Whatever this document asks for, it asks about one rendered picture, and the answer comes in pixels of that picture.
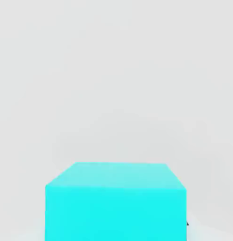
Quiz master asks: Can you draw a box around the small cyan cube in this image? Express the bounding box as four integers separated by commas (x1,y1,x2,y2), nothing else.
44,161,187,241

